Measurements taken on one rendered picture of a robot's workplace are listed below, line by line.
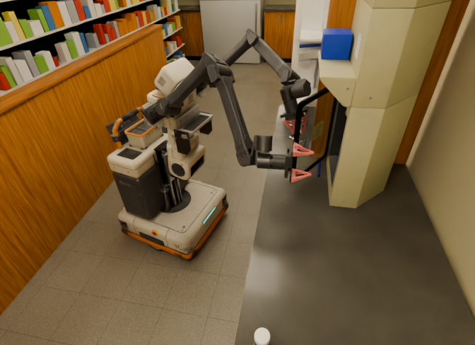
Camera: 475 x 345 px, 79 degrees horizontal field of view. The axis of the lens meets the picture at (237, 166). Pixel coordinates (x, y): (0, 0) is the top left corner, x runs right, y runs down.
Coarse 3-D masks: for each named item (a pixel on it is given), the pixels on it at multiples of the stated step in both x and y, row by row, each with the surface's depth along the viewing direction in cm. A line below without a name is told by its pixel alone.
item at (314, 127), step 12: (324, 96) 120; (312, 108) 117; (324, 108) 125; (312, 120) 121; (324, 120) 130; (300, 132) 118; (312, 132) 126; (324, 132) 135; (300, 144) 122; (312, 144) 131; (324, 144) 141; (300, 156) 127; (312, 156) 136; (300, 168) 132
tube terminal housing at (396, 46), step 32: (352, 32) 110; (384, 32) 84; (416, 32) 85; (352, 64) 103; (384, 64) 89; (416, 64) 94; (384, 96) 95; (416, 96) 106; (352, 128) 103; (384, 128) 103; (352, 160) 111; (384, 160) 117; (352, 192) 120
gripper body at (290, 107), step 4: (288, 100) 121; (292, 100) 120; (296, 100) 122; (284, 104) 123; (288, 104) 121; (292, 104) 121; (296, 104) 122; (288, 108) 122; (292, 108) 121; (296, 108) 122; (288, 112) 123; (292, 112) 122; (280, 116) 127
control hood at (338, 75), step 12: (324, 60) 109; (336, 60) 109; (348, 60) 108; (324, 72) 99; (336, 72) 98; (348, 72) 98; (324, 84) 96; (336, 84) 95; (348, 84) 95; (336, 96) 98; (348, 96) 97
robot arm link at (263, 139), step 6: (258, 138) 107; (264, 138) 105; (270, 138) 106; (258, 144) 107; (264, 144) 106; (270, 144) 106; (252, 150) 109; (258, 150) 107; (264, 150) 106; (270, 150) 107; (240, 156) 112; (246, 156) 110; (252, 156) 110; (240, 162) 112; (246, 162) 110; (252, 162) 110
